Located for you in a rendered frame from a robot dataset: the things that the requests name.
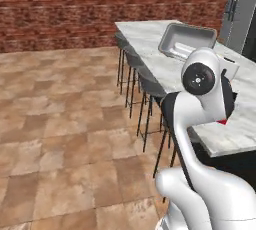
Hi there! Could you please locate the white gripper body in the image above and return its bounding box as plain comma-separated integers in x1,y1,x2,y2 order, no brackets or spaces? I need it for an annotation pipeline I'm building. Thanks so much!
221,61,241,82

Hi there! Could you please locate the black counter island base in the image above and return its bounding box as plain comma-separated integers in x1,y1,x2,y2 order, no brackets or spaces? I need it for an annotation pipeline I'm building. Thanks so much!
188,127,256,192

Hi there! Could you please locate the grey metal sink basin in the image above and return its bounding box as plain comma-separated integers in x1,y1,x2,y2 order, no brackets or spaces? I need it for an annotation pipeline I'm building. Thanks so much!
157,22,218,63

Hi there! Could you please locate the grey fridge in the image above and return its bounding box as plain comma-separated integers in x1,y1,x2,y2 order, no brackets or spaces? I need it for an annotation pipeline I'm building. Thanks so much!
219,0,256,62

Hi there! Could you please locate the dark grey bar stool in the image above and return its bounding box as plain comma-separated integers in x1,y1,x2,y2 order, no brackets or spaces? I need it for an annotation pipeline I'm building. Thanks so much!
114,31,133,96
152,95,178,179
136,67,168,154
123,44,145,119

